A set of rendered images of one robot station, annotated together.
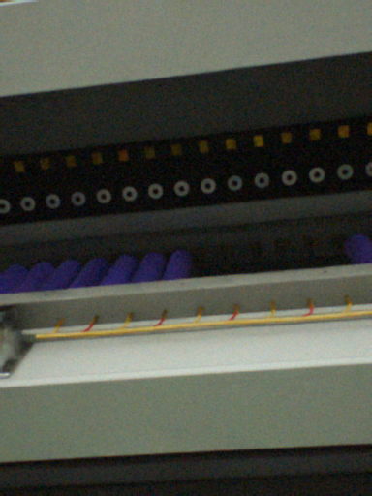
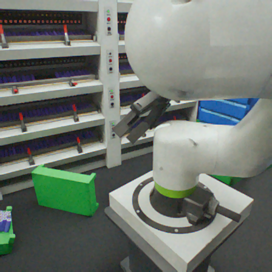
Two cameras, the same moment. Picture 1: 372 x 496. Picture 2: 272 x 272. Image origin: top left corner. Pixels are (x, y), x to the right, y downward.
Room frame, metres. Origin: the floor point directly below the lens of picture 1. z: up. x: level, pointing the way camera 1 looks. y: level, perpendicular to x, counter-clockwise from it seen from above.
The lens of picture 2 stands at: (-0.81, 0.28, 0.81)
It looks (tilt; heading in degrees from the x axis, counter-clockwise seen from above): 26 degrees down; 324
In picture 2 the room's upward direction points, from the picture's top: straight up
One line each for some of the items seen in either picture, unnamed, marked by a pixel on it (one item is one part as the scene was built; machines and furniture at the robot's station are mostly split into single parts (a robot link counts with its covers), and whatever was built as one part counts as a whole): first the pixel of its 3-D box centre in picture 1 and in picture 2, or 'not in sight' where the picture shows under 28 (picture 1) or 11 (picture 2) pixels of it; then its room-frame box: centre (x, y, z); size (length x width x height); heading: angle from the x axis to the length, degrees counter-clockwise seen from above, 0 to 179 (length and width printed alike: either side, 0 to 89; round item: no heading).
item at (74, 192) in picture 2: not in sight; (65, 189); (0.10, 0.03, 0.10); 0.30 x 0.08 x 0.20; 38
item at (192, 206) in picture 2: not in sight; (191, 200); (-0.50, -0.15, 0.37); 0.26 x 0.15 x 0.06; 14
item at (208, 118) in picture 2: not in sight; (229, 115); (-0.15, -0.87, 0.36); 0.30 x 0.20 x 0.08; 1
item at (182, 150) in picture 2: not in sight; (181, 156); (-0.45, -0.14, 0.49); 0.16 x 0.13 x 0.19; 42
